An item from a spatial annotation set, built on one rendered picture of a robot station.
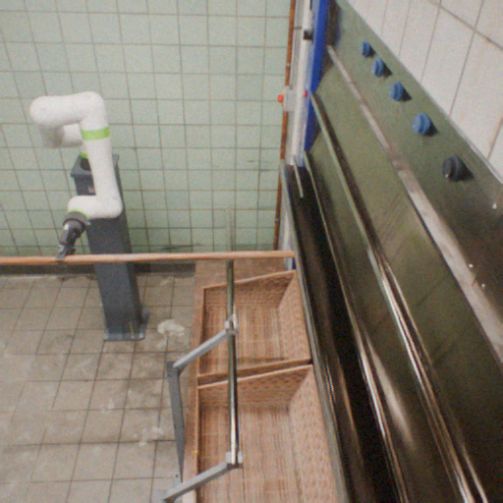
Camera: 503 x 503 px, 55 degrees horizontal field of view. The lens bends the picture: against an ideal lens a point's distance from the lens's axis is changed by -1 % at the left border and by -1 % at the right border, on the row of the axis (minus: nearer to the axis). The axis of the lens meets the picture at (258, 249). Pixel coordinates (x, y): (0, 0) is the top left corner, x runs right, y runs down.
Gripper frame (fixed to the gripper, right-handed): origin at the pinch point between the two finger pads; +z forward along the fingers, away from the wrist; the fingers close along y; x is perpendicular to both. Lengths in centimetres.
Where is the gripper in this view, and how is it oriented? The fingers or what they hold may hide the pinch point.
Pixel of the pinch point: (62, 258)
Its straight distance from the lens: 203.3
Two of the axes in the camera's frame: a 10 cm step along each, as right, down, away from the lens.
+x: -10.0, 0.2, -0.8
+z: 0.8, 6.3, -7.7
